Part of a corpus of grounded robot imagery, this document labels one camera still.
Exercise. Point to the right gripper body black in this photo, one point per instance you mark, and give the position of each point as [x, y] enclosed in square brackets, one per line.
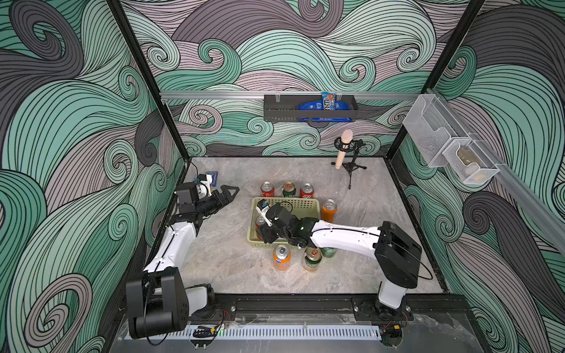
[285, 232]

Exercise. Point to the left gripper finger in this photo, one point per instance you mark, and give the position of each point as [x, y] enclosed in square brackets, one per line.
[229, 191]
[224, 200]

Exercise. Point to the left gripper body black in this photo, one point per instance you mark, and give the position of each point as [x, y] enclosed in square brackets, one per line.
[205, 207]

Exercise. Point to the red cola can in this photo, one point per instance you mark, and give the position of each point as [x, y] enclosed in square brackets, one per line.
[259, 221]
[267, 190]
[307, 191]

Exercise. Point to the orange soda can front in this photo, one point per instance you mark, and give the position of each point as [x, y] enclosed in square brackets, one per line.
[281, 257]

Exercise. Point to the orange soda can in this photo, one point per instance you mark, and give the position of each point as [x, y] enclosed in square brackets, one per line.
[328, 211]
[281, 257]

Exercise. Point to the green gold-top can front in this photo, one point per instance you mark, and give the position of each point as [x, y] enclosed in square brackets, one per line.
[312, 259]

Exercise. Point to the green gold-top can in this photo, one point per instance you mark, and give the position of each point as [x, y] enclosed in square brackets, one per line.
[312, 259]
[289, 190]

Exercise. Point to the green soda can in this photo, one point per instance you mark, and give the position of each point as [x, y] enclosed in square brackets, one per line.
[328, 252]

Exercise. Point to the orange soda can back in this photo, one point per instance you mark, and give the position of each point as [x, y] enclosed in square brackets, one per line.
[328, 211]

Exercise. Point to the green gold-top can back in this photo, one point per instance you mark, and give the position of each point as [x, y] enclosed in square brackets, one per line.
[289, 190]

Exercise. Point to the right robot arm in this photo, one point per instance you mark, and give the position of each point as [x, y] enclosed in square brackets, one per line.
[398, 254]

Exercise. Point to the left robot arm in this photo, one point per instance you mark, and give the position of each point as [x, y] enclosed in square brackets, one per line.
[158, 302]

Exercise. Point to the light green plastic basket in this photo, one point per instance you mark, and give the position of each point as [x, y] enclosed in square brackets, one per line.
[296, 206]

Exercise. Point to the black microphone tripod stand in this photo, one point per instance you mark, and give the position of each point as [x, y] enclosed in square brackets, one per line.
[352, 166]

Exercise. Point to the beige microphone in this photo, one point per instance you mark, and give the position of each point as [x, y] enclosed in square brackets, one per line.
[343, 146]

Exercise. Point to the blue snack bag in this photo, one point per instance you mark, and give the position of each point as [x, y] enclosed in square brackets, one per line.
[319, 105]

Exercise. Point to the small candy packet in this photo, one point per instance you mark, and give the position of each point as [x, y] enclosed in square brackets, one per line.
[328, 101]

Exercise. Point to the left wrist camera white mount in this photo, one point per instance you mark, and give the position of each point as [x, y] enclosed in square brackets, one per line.
[203, 184]

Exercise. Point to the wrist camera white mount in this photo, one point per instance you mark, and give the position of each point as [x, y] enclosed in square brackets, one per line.
[203, 184]
[262, 208]

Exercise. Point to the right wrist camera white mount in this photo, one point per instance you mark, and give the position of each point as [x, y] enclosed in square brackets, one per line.
[262, 208]

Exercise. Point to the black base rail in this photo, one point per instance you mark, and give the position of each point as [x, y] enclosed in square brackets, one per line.
[364, 307]

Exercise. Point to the black wall shelf basket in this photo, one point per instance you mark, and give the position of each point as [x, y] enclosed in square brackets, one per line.
[284, 108]

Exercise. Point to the white slotted cable duct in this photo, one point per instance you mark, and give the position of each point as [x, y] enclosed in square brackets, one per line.
[301, 332]

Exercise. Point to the back aluminium rail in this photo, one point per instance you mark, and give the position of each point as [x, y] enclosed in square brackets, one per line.
[253, 95]

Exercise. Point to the aluminium rail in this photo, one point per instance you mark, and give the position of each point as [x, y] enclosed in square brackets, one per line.
[538, 212]
[253, 95]

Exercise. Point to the large clear wall bin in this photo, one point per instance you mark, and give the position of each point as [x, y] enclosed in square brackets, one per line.
[429, 124]

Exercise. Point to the small clear wall bin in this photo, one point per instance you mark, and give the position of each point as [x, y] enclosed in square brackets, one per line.
[469, 161]

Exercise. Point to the right aluminium rail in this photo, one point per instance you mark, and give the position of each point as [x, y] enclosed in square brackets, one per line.
[538, 212]

